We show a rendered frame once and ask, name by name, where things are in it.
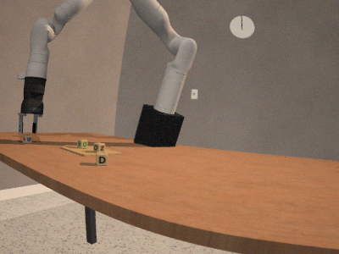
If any tan letter block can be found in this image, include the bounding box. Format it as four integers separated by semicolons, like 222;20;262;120
93;143;105;152
23;135;32;143
96;152;108;166
77;140;87;148

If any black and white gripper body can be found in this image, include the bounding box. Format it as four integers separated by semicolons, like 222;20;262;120
17;62;47;114

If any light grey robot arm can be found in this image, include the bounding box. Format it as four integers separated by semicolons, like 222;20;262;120
28;0;197;114

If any tan flat mat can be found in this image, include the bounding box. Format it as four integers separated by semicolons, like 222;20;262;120
60;146;122;157

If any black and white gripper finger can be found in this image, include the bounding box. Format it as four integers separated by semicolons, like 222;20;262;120
32;114;42;134
18;113;26;134

